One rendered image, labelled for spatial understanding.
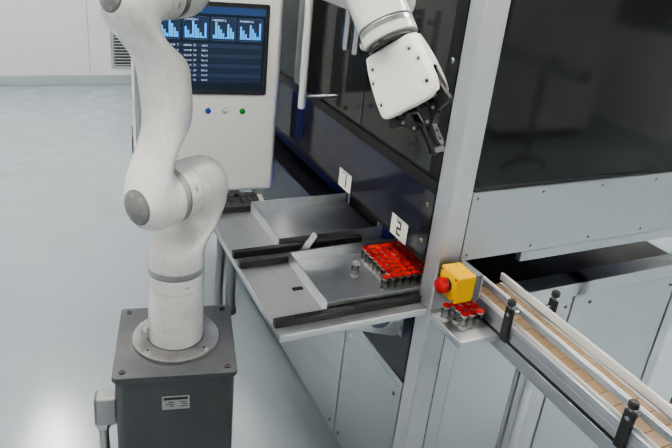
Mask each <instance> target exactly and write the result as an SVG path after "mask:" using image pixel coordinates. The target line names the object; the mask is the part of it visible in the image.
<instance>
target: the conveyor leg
mask: <svg viewBox="0 0 672 448"><path fill-rule="evenodd" d="M532 388H533V384H532V383H531V382H530V381H529V380H528V379H527V378H526V377H525V376H524V375H523V374H522V373H521V372H520V371H519V370H518V369H517V368H515V372H514V376H513V380H512V384H511V388H510V392H509V396H508V399H507V403H506V407H505V411H504V415H503V419H502V423H501V426H500V430H499V434H498V438H497V442H496V446H495V448H516V446H517V442H518V439H519V435H520V432H521V428H522V424H523V421H524V417H525V413H526V410H527V406H528V403H529V399H530V395H531V392H532Z"/></svg>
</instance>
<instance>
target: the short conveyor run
mask: <svg viewBox="0 0 672 448"><path fill-rule="evenodd" d="M500 280H502V281H503V283H502V282H500V283H498V284H494V283H493V282H491V281H490V280H489V279H488V278H487V277H485V276H484V279H483V285H484V286H482V288H481V293H480V298H478V300H475V301H473V303H476V304H478V305H479V307H478V308H482V309H483V310H484V314H483V322H484V323H485V324H486V325H487V326H488V327H489V328H490V329H491V330H492V331H493V332H494V333H495V334H496V335H497V336H496V340H495V341H494V342H490V343H491V344H492V345H493V346H494V347H495V348H496V349H497V350H498V351H499V352H500V353H501V354H502V355H503V356H504V357H505V358H506V359H507V360H508V361H509V362H510V363H511V364H512V365H514V366H515V367H516V368H517V369H518V370H519V371H520V372H521V373H522V374H523V375H524V376H525V377H526V378H527V379H528V380H529V381H530V382H531V383H532V384H533V385H534V386H535V387H536V388H537V389H539V390H540V391H541V392H542V393H543V394H544V395H545V396H546V397H547V398H548V399H549V400H550V401H551V402H552V403H553V404H554V405H555V406H556V407H557V408H558V409H559V410H560V411H561V412H563V413H564V414H565V415H566V416H567V417H568V418H569V419H570V420H571V421H572V422H573V423H574V424H575V425H576V426H577V427H578V428H579V429H580V430H581V431H582V432H583V433H584V434H585V435H587V436H588V437H589V438H590V439H591V440H592V441H593V442H594V443H595V444H596V445H597V446H598V447H599V448H672V397H671V400H670V402H667V401H666V400H665V399H663V398H662V397H661V396H659V395H658V394H657V393H656V392H654V391H653V390H652V389H651V388H649V387H648V386H647V385H646V384H644V383H643V382H642V381H640V380H639V379H638V378H637V377H635V376H634V375H633V374H632V373H630V372H629V371H628V370H627V369H625V368H624V367H623V366H621V365H620V364H619V363H618V362H616V361H615V360H614V359H613V358H611V357H610V356H609V355H608V354H606V353H605V352H604V351H603V350H601V349H600V348H599V347H597V346H596V345H595V344H594V343H592V342H591V341H590V340H589V339H587V338H586V337H585V336H584V335H582V334H581V333H580V332H578V331H577V330H576V329H575V328H573V327H572V326H571V325H570V324H568V323H567V322H566V321H565V320H563V319H562V318H561V317H559V316H558V315H557V314H556V311H557V307H558V304H559V302H558V301H557V300H556V298H559V297H560V295H561V293H560V291H558V290H552V293H551V296H552V297H550V298H549V302H548V304H546V305H544V304H543V303H542V302H540V301H539V300H538V299H537V298H535V297H534V296H533V295H532V294H530V293H529V292H528V291H527V290H525V289H524V288H523V287H521V286H520V285H519V284H518V283H516V282H515V281H514V280H513V279H511V278H510V277H509V276H508V275H506V274H505V273H503V272H502V273H501V276H500Z"/></svg>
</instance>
